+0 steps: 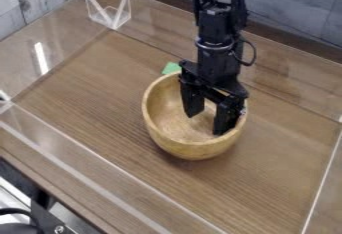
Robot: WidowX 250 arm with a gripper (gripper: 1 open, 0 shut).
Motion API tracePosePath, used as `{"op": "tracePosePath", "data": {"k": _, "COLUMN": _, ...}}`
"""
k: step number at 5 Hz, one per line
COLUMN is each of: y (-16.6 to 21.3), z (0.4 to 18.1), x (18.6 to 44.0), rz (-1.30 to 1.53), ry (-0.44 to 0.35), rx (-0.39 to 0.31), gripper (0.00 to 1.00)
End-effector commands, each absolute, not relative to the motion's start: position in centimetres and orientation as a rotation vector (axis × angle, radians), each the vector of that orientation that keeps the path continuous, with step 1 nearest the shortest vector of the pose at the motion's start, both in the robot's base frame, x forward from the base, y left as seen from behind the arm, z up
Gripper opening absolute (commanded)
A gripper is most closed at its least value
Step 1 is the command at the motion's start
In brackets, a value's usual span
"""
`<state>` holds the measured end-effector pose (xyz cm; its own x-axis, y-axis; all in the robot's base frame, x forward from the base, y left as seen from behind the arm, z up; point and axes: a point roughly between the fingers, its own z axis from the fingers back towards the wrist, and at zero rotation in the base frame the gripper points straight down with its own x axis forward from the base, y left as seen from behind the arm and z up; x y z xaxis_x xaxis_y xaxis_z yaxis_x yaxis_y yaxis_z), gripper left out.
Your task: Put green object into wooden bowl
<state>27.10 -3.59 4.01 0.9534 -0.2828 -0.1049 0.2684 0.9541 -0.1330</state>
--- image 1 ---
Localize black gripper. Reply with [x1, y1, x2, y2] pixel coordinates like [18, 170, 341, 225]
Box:
[178, 59, 252, 136]

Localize wooden bowl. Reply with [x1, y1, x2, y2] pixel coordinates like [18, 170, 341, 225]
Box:
[142, 72, 249, 161]

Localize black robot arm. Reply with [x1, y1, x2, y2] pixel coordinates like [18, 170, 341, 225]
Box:
[180, 0, 253, 136]

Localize green flat object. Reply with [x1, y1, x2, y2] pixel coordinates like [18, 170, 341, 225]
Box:
[162, 62, 181, 75]

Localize clear acrylic tray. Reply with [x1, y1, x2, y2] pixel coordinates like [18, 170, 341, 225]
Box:
[0, 0, 342, 234]

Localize clear acrylic corner bracket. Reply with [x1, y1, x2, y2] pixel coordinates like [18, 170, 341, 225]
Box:
[86, 0, 132, 30]

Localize black metal mount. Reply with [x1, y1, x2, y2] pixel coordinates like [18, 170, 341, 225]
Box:
[31, 198, 78, 234]

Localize black cable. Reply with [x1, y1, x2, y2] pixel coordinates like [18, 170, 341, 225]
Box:
[0, 206, 42, 226]

